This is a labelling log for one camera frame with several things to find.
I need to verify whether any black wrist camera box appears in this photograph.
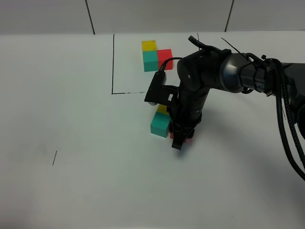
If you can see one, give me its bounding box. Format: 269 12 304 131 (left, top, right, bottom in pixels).
144 71 166 106

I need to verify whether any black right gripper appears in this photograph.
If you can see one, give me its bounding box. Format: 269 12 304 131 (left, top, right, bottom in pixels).
161 84 210 150

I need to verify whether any template red cube block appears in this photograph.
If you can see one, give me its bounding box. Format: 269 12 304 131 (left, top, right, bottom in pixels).
157 49 173 70

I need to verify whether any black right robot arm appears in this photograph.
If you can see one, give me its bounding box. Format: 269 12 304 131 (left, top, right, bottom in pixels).
145 48 305 149

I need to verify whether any black braided cable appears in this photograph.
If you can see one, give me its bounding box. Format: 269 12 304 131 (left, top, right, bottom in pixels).
274 58 305 181

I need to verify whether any template green cube block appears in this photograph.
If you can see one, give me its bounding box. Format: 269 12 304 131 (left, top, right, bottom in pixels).
142 51 159 72

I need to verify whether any template yellow cube block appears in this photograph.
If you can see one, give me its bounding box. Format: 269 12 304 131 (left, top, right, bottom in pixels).
142 40 157 52

